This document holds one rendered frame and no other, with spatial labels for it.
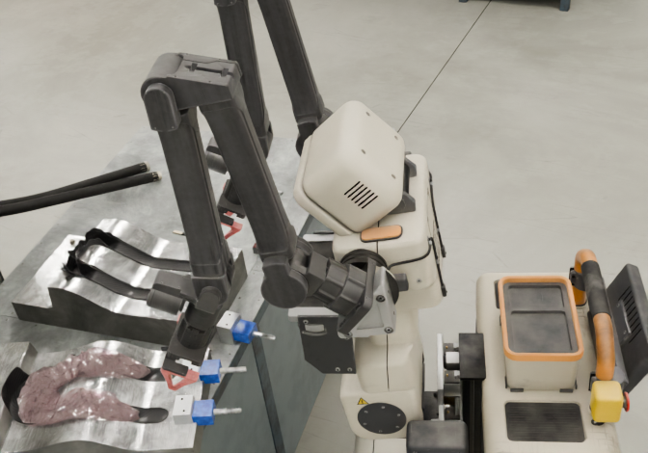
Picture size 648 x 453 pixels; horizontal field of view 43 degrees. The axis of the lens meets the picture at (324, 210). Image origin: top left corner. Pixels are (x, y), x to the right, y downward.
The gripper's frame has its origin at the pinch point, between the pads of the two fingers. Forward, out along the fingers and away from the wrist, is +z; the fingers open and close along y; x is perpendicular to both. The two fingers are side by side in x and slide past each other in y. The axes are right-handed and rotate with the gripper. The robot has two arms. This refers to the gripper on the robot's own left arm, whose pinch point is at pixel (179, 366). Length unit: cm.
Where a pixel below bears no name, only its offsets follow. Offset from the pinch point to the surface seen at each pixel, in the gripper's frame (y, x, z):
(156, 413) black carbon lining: -0.7, -0.6, 16.7
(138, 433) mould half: 4.8, -2.8, 17.1
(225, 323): -25.7, 7.4, 12.2
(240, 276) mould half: -43.9, 8.2, 14.3
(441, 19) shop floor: -366, 89, 66
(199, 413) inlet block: 0.6, 7.0, 10.7
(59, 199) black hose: -69, -43, 34
